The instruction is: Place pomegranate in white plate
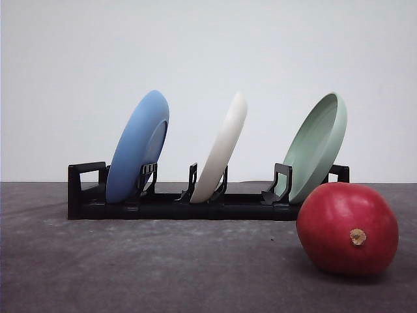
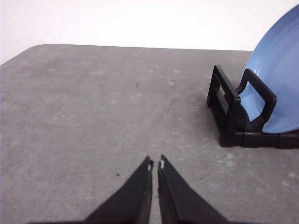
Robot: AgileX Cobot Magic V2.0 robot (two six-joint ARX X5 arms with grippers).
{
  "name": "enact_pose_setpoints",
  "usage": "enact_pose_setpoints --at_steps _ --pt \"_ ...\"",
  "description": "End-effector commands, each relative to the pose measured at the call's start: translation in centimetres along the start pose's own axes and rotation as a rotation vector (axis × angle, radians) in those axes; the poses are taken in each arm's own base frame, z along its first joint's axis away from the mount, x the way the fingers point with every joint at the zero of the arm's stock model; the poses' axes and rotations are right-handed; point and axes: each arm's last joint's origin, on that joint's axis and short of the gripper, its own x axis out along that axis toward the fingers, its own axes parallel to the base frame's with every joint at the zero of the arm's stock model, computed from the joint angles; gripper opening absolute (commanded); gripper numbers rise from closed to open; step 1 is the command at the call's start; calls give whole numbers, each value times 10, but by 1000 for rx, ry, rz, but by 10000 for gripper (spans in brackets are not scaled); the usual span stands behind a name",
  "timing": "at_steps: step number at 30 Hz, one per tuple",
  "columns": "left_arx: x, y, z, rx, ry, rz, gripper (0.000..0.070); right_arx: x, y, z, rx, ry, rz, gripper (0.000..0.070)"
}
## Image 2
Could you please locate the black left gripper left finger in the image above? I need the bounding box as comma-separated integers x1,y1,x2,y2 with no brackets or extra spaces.
29,156,154,224

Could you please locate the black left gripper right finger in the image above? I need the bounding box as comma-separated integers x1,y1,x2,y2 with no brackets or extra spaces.
157,155,228,224

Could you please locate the blue plate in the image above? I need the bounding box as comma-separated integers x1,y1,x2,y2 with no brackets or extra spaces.
240,4,299,134

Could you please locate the black plastic dish rack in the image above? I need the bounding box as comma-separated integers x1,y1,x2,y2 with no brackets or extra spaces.
206,65,299,149

